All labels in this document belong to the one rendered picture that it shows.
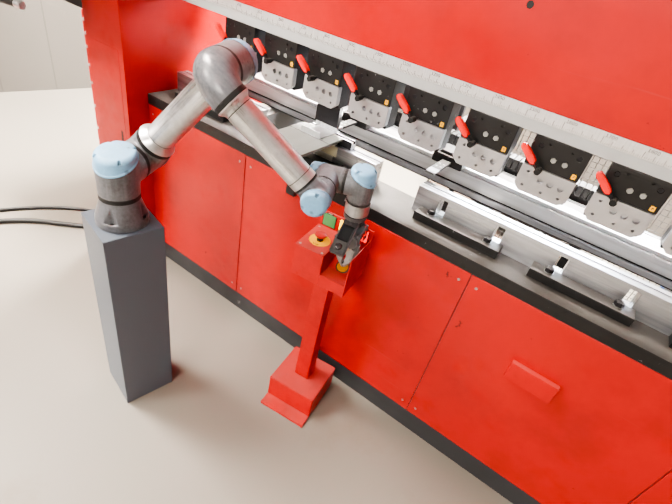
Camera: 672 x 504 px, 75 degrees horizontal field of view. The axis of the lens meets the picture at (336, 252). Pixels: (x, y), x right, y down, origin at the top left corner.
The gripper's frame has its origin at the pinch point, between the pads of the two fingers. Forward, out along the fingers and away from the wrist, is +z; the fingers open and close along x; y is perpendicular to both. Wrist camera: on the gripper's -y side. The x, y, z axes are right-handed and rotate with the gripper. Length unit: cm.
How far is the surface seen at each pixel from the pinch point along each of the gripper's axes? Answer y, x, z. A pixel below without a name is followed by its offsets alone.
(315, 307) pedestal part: -3.2, 5.4, 21.7
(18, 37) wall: 119, 354, 40
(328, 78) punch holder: 35, 32, -43
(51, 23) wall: 144, 345, 31
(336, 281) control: -5.9, -1.4, 2.3
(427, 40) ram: 33, 1, -64
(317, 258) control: -6.2, 6.4, -3.6
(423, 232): 16.6, -19.1, -12.9
